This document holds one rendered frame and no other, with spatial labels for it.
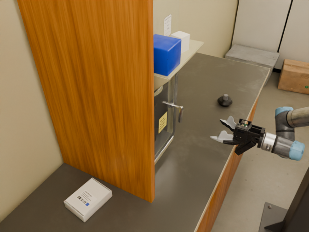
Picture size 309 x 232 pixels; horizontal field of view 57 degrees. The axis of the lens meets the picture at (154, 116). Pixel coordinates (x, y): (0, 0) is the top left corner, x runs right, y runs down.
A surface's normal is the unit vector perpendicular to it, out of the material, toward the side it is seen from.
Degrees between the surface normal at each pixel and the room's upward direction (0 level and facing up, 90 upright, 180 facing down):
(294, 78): 88
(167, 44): 0
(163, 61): 90
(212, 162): 0
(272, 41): 90
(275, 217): 0
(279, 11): 90
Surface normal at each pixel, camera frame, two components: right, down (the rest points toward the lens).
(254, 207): 0.00, -0.79
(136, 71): -0.47, 0.54
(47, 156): 0.88, 0.29
